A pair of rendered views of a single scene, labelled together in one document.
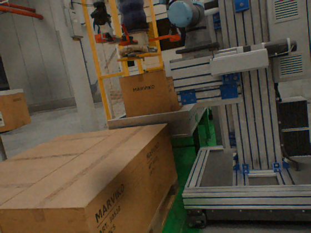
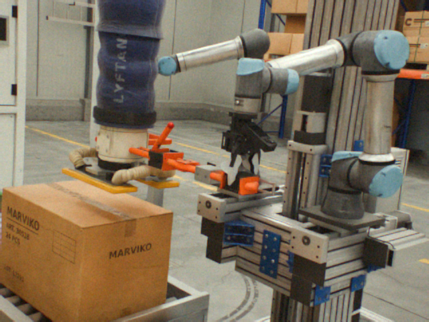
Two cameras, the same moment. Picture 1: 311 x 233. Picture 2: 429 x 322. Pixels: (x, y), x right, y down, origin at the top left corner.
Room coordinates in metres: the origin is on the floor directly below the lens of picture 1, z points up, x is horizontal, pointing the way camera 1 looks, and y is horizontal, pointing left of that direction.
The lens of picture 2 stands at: (1.05, 1.69, 1.55)
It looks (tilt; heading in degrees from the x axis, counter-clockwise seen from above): 10 degrees down; 297
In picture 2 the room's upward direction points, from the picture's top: 5 degrees clockwise
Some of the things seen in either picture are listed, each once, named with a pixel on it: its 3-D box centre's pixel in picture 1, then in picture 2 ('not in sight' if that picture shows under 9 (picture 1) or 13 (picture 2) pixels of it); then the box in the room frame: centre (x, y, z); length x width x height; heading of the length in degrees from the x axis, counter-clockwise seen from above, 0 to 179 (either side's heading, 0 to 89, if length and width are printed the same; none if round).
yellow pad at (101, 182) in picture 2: (129, 57); (98, 175); (2.29, 0.12, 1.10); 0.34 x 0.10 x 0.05; 161
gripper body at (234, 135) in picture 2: (101, 14); (241, 133); (1.71, 0.21, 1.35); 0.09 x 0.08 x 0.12; 161
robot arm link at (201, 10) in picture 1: (193, 16); (348, 168); (1.51, -0.31, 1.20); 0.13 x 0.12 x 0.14; 146
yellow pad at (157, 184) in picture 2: (150, 52); (141, 172); (2.23, -0.06, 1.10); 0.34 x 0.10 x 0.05; 161
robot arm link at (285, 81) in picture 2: not in sight; (275, 80); (1.66, 0.12, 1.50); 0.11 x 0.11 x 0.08; 56
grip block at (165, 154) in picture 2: (126, 40); (165, 159); (2.03, 0.11, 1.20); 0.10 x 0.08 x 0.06; 71
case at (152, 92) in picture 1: (154, 92); (84, 247); (2.47, -0.04, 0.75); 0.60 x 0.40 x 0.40; 162
